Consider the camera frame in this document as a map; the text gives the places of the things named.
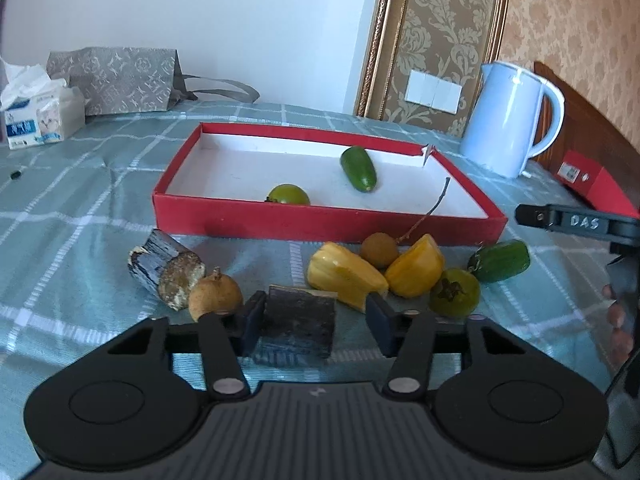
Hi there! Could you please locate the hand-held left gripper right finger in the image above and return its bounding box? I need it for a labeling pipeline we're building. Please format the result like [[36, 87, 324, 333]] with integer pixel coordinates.
[[366, 294, 528, 402]]

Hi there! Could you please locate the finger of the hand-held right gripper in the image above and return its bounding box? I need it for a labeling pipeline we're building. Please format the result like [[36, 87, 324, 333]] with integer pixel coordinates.
[[515, 203, 640, 242]]

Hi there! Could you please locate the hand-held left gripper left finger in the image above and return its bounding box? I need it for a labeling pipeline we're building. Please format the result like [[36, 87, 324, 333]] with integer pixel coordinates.
[[107, 290, 268, 402]]

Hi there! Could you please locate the dark sugarcane piece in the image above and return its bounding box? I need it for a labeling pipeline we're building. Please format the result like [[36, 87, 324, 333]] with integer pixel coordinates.
[[251, 285, 339, 361], [127, 229, 207, 311]]

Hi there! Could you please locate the yellow jackfruit piece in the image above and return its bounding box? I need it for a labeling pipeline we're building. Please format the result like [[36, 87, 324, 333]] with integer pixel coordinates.
[[307, 242, 390, 312], [384, 233, 445, 297]]

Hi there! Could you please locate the green tomato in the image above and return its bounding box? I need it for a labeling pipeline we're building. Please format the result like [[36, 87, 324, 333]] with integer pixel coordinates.
[[429, 268, 481, 319], [265, 183, 311, 206]]

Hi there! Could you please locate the small green cucumber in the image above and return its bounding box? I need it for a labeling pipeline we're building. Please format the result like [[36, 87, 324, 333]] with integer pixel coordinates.
[[467, 240, 531, 283], [340, 146, 378, 193]]

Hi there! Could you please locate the red cardboard box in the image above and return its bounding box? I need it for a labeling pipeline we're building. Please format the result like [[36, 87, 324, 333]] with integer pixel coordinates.
[[152, 121, 508, 247]]

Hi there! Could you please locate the person's right hand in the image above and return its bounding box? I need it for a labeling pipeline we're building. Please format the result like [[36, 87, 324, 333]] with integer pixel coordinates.
[[601, 284, 635, 367]]

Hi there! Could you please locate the red box with label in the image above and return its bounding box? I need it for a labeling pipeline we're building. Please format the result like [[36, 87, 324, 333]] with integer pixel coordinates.
[[554, 149, 640, 219]]

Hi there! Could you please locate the brown longan with stem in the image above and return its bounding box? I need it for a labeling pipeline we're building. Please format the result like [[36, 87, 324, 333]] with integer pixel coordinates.
[[360, 177, 451, 269]]

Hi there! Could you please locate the light blue kettle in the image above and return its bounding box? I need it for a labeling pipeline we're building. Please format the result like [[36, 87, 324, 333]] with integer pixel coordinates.
[[459, 60, 566, 179]]

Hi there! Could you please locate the grey patterned paper bag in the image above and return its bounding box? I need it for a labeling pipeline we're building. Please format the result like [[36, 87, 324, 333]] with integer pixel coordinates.
[[46, 47, 261, 118]]

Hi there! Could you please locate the white tissue pack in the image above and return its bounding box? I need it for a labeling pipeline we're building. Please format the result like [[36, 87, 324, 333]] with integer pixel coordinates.
[[0, 59, 87, 151]]

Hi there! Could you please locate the white wall switch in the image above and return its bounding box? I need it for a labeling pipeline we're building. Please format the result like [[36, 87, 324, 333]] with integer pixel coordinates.
[[404, 70, 463, 114]]

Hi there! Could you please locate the gold framed wall panel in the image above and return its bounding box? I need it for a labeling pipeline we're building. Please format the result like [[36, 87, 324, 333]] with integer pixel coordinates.
[[353, 0, 515, 137]]

